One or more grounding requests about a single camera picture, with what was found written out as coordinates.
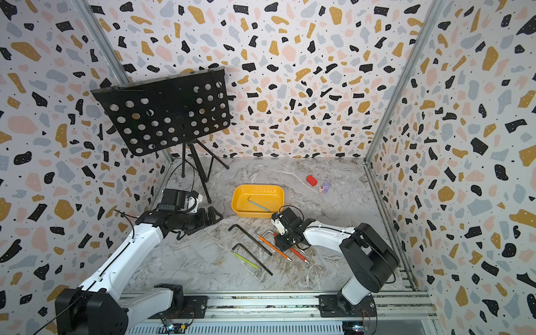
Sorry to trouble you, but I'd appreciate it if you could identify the red hex key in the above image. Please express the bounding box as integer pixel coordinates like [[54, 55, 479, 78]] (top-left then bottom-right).
[[267, 230, 310, 265]]

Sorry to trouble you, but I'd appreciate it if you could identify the orange hex key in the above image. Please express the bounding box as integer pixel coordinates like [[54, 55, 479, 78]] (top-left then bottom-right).
[[255, 230, 293, 262]]

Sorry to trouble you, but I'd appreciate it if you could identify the long black hex key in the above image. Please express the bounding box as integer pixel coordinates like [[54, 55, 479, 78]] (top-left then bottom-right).
[[227, 224, 273, 256]]

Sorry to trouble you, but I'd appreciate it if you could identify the blue hex key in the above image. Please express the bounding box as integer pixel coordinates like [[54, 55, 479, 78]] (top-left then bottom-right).
[[247, 197, 272, 212]]

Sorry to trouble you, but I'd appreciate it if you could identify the yellow plastic storage box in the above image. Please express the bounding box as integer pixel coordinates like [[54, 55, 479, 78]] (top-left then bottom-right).
[[231, 184, 285, 219]]

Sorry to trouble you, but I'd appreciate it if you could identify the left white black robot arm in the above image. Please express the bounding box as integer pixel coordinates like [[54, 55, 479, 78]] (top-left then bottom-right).
[[55, 207, 223, 334]]

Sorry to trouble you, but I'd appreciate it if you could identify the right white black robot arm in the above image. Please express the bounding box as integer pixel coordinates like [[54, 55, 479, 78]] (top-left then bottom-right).
[[271, 207, 400, 315]]

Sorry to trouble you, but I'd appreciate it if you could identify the lime green hex key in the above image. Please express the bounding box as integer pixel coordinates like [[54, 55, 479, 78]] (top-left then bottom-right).
[[233, 252, 259, 269]]

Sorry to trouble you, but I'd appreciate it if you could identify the red small block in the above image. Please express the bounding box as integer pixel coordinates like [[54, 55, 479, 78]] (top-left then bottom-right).
[[306, 175, 318, 187]]

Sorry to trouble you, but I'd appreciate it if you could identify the black perforated music stand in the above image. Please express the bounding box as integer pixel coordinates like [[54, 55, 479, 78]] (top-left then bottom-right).
[[92, 67, 231, 186]]

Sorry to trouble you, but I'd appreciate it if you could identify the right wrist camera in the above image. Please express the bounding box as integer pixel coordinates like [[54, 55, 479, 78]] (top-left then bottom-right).
[[272, 219, 286, 235]]

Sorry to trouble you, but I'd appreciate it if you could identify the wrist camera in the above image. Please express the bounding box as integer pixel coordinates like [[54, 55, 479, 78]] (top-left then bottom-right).
[[156, 188, 203, 214], [272, 219, 286, 235]]

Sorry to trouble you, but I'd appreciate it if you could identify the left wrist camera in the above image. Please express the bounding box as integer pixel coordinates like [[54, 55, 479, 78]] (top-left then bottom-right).
[[156, 188, 203, 214]]

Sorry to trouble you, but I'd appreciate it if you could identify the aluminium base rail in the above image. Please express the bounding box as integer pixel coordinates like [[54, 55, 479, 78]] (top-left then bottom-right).
[[127, 291, 444, 334]]

